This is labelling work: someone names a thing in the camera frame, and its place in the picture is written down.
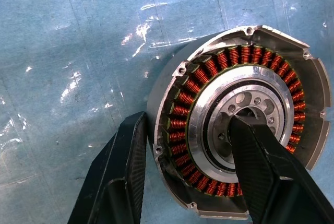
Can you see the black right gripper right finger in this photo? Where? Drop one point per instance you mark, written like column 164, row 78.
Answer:
column 263, row 177

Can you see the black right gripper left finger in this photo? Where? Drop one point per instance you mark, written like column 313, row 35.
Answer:
column 117, row 171

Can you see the silver motor housing copper coils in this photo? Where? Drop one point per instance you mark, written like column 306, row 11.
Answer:
column 198, row 114

